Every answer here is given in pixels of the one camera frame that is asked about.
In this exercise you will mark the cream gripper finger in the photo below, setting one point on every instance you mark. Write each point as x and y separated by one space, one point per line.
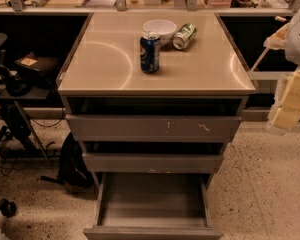
285 112
277 40

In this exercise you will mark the blue pepsi can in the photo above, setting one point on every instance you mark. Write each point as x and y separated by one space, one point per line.
150 52

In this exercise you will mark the green soda can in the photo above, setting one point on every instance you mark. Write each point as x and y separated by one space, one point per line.
184 36

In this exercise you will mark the grey drawer cabinet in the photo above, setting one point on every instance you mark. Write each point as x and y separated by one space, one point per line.
104 77

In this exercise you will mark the grey open bottom drawer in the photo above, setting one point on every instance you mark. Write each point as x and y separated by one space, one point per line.
144 206

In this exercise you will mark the grey middle drawer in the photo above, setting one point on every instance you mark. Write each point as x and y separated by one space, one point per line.
152 163

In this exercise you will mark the grey top drawer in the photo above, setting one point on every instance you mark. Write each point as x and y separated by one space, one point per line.
136 128

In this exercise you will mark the white bowl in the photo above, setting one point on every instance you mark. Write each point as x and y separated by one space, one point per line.
164 28

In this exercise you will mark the black backpack on floor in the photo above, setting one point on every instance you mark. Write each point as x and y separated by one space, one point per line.
72 173

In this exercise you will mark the black bag on stand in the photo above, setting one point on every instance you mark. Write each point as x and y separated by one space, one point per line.
39 71

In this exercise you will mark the black headset on stand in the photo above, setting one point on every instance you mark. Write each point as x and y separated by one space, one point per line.
15 85

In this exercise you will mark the black office chair base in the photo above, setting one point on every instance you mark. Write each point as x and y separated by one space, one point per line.
7 208

